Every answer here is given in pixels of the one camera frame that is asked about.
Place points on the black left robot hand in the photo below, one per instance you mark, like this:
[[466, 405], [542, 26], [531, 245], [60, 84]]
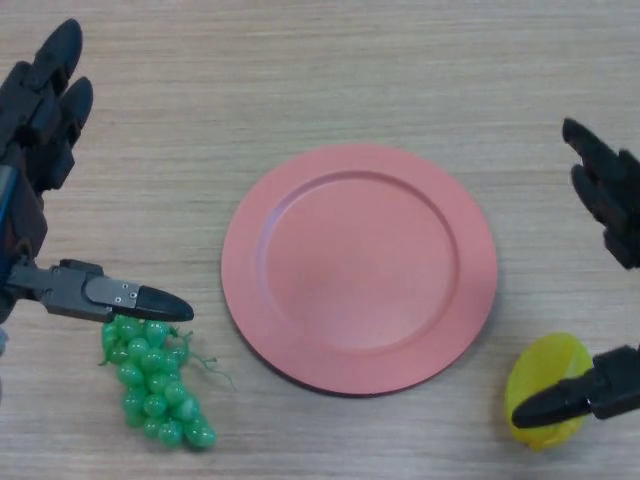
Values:
[[60, 290]]

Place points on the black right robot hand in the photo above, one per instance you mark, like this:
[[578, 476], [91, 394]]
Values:
[[615, 200]]

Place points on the yellow starfruit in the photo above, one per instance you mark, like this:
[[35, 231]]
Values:
[[545, 365]]

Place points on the pink round plate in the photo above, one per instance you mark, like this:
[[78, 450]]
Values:
[[360, 270]]

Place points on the green grape bunch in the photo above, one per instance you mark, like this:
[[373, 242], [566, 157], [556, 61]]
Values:
[[155, 385]]

